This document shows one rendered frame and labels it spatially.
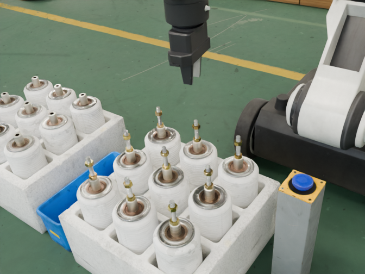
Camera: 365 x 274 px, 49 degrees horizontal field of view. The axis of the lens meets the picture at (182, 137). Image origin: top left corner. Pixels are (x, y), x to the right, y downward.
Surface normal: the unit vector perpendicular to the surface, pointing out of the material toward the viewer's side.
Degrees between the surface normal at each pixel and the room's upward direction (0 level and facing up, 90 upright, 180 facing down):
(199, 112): 0
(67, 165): 90
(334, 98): 38
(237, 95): 0
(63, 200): 88
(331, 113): 56
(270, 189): 0
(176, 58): 90
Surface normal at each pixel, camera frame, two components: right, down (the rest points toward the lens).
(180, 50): -0.47, 0.56
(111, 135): 0.81, 0.29
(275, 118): -0.48, -0.20
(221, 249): -0.08, -0.80
